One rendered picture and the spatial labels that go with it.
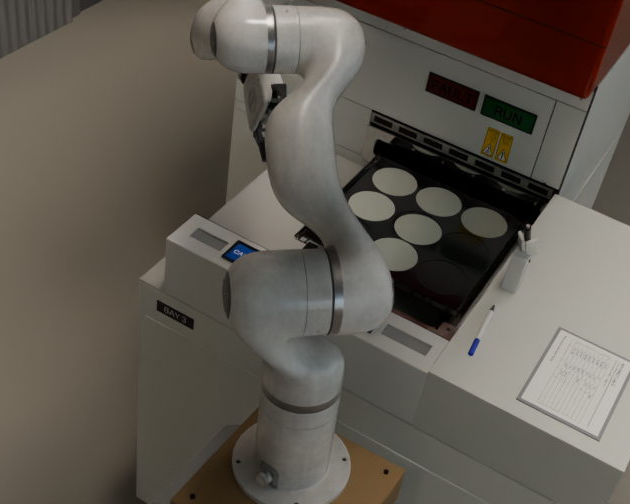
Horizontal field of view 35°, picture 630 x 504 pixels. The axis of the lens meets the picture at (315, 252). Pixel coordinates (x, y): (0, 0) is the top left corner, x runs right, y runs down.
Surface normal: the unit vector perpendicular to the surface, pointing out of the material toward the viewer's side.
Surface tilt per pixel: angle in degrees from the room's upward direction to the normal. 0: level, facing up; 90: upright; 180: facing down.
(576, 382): 0
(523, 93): 90
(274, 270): 17
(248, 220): 0
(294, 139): 36
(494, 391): 0
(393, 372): 90
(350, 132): 90
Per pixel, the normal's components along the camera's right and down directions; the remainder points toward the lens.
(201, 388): -0.51, 0.52
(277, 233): 0.13, -0.74
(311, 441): 0.33, 0.61
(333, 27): 0.19, -0.33
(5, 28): 0.84, 0.43
